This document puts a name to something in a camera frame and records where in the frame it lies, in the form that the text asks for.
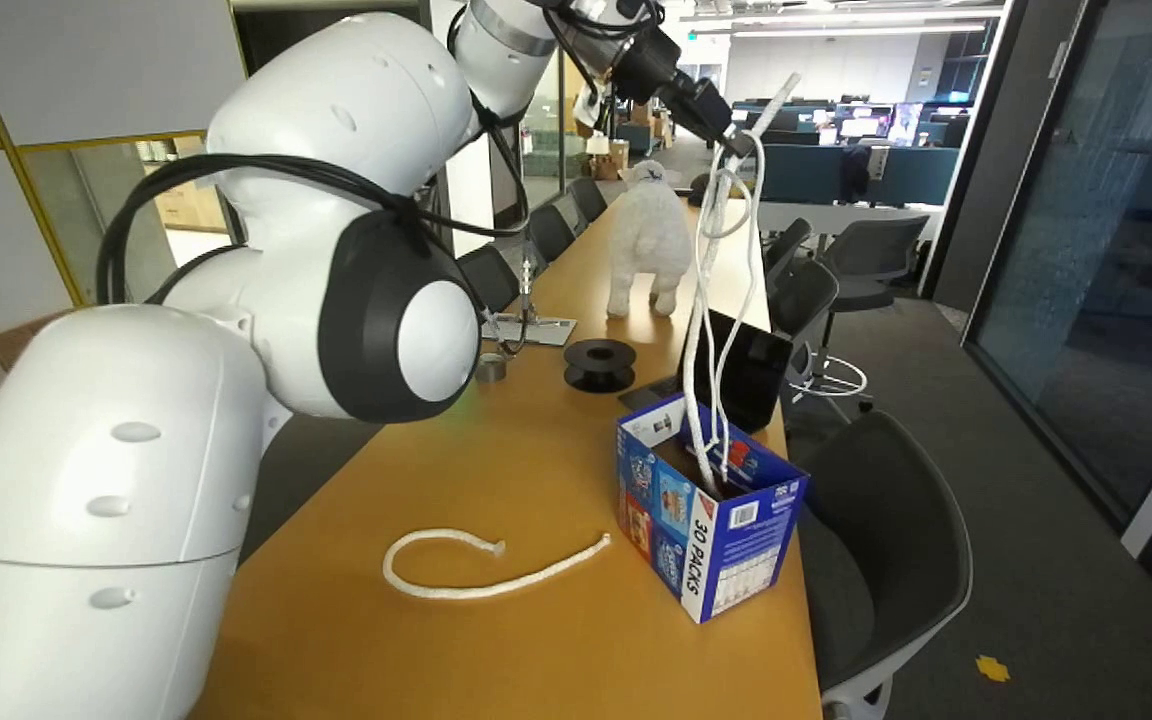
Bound black filament spool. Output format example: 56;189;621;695
564;339;638;391

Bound white toy sheep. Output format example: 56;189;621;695
608;161;691;315

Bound blue snack pack box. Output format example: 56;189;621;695
616;398;807;624

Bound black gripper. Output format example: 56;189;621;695
612;28;734;143

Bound thick white rope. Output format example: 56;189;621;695
379;524;616;602

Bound black tablet on stand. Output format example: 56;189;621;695
621;312;793;432

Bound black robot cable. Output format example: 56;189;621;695
92;76;534;307

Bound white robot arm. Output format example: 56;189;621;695
0;0;734;720

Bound dark grey office chair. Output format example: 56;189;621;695
802;411;972;720

